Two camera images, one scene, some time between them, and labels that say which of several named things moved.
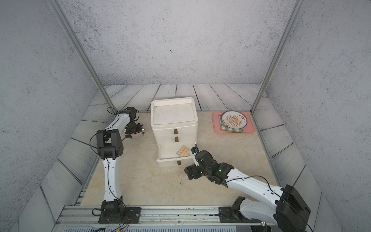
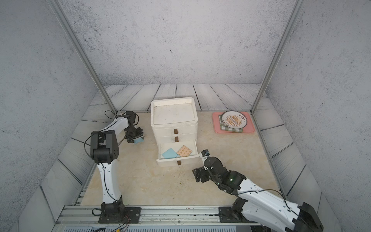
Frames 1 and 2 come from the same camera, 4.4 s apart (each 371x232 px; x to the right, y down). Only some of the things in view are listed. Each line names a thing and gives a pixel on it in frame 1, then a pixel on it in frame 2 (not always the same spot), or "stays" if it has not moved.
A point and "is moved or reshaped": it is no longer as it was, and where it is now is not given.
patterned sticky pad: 184,151 stays
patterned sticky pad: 136,136 is moved or reshaped
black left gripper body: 134,128 stays
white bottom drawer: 167,155 stays
